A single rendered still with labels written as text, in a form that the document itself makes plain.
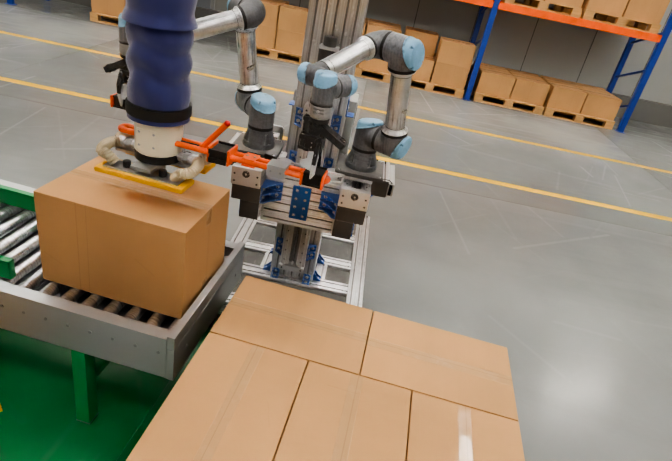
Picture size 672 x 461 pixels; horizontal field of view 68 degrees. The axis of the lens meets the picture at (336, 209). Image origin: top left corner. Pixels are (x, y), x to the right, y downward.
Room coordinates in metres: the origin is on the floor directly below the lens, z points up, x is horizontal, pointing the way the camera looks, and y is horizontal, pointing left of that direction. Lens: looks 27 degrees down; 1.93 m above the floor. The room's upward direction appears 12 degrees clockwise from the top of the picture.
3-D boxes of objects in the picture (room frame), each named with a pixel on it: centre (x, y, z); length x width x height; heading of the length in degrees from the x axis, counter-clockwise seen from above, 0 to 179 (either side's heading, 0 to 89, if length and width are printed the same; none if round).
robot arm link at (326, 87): (1.64, 0.12, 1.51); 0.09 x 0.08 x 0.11; 148
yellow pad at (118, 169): (1.60, 0.71, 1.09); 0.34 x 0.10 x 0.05; 83
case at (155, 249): (1.70, 0.77, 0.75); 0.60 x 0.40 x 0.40; 83
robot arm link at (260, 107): (2.21, 0.43, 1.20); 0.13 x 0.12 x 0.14; 37
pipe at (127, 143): (1.69, 0.70, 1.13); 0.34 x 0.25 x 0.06; 83
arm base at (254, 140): (2.20, 0.42, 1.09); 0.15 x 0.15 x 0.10
